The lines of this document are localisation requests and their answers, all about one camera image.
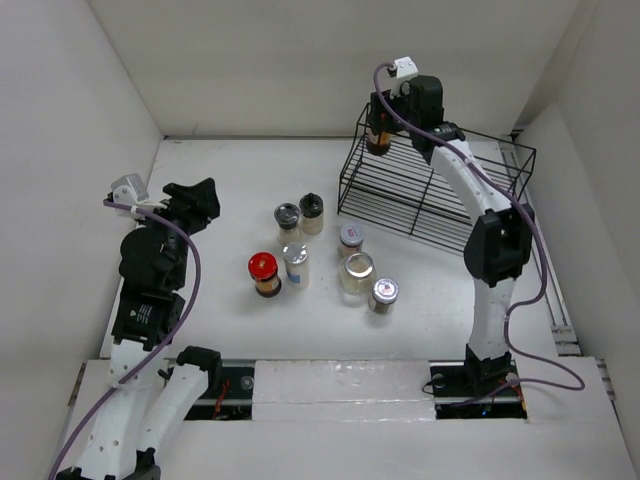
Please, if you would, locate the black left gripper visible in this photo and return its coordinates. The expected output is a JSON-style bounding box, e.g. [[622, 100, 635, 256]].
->
[[137, 177, 219, 287]]

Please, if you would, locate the red lid sauce jar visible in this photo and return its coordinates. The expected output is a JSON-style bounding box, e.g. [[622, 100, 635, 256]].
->
[[366, 112, 390, 156], [248, 252, 282, 298]]

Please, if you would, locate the silver lid white bottle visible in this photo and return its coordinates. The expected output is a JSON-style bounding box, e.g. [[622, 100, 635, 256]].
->
[[282, 242, 310, 289]]

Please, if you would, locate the black knob lid grinder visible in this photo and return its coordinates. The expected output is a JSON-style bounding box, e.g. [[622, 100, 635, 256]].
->
[[299, 192, 324, 235]]

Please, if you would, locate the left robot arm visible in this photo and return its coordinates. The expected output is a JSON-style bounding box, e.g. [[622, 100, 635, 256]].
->
[[49, 174, 223, 479]]

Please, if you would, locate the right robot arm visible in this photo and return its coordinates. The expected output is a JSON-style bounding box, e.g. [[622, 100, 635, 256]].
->
[[369, 75, 538, 402]]

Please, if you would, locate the flat black lid grinder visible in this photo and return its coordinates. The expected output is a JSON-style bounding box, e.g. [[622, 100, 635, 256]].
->
[[274, 203, 302, 246]]

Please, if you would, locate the labelled lid pink jar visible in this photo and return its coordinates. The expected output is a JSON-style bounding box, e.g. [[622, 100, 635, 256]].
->
[[339, 223, 365, 258]]

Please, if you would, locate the open clear glass jar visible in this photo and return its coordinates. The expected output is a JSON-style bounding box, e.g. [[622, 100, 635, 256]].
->
[[339, 252, 377, 295]]

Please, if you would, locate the labelled lid brown jar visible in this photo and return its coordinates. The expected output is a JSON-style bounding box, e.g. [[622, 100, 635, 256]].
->
[[369, 277, 399, 315]]

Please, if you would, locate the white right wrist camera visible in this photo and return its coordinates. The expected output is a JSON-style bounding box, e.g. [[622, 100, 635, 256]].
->
[[387, 56, 419, 98]]

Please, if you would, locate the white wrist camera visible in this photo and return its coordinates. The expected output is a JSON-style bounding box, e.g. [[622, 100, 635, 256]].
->
[[387, 56, 419, 98], [106, 173, 149, 216]]

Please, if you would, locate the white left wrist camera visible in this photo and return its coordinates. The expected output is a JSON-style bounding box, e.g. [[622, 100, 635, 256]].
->
[[106, 173, 149, 216]]

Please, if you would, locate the black wire rack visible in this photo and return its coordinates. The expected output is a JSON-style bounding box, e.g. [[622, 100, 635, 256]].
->
[[337, 105, 536, 256]]

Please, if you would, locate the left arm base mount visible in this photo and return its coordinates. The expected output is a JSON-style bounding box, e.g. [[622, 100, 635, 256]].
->
[[185, 363, 255, 421]]

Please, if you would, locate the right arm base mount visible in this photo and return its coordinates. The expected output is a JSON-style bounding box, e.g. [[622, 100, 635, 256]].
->
[[422, 362, 528, 420]]

